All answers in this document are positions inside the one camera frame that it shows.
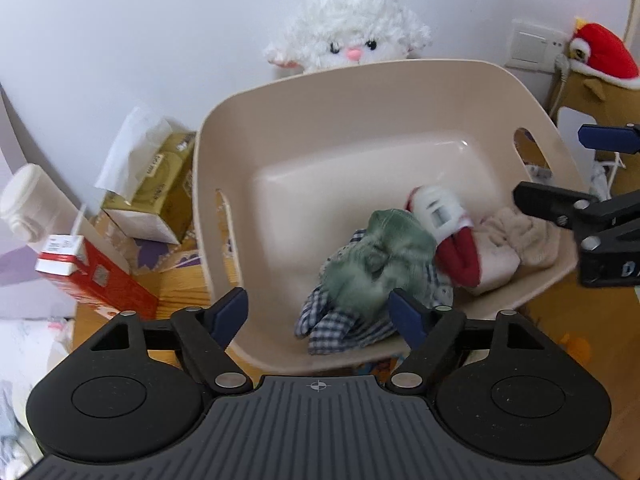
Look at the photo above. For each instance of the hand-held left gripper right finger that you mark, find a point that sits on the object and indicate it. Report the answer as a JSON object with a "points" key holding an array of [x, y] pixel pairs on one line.
{"points": [[406, 317]]}

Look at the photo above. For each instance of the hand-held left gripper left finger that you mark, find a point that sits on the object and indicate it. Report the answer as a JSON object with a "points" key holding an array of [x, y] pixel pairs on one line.
{"points": [[227, 317]]}

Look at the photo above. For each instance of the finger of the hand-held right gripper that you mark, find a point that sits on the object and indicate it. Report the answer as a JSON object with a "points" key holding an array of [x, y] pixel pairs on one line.
{"points": [[550, 202], [607, 137]]}

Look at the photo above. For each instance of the beige plush pouch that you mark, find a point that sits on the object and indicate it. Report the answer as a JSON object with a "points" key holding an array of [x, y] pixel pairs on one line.
{"points": [[520, 240]]}

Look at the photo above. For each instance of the green plush toy checked cloth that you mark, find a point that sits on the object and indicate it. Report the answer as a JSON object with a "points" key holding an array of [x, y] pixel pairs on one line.
{"points": [[380, 265]]}

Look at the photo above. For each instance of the red and white plush toy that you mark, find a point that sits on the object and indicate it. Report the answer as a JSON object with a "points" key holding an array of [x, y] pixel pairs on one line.
{"points": [[442, 220]]}

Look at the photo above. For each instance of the beige plastic basket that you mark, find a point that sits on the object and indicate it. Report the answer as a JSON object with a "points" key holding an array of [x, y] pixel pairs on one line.
{"points": [[325, 150]]}

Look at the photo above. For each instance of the wooden desktop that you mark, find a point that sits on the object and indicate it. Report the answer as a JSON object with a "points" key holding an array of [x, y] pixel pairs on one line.
{"points": [[617, 355]]}

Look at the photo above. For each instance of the brown plush toy red hat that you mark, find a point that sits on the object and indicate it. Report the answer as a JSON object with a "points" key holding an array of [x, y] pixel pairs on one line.
{"points": [[605, 55]]}

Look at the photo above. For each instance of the red drink carton with straw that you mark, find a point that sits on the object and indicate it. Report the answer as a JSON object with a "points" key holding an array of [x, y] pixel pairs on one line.
{"points": [[115, 285]]}

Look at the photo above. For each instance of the gold tissue box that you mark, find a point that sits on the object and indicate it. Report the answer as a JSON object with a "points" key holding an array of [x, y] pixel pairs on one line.
{"points": [[160, 185]]}

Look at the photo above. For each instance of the light printed cloth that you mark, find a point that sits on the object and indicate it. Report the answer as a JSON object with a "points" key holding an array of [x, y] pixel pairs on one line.
{"points": [[30, 355]]}

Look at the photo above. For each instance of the white thermos bottle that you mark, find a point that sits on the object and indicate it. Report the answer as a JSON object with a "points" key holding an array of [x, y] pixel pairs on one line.
{"points": [[35, 195]]}

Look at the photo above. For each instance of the white plush sheep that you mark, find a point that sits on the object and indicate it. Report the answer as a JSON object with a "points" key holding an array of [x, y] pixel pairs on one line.
{"points": [[350, 25]]}

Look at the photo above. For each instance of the white wall switch socket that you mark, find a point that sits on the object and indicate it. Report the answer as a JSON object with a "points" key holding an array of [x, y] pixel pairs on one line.
{"points": [[532, 42]]}

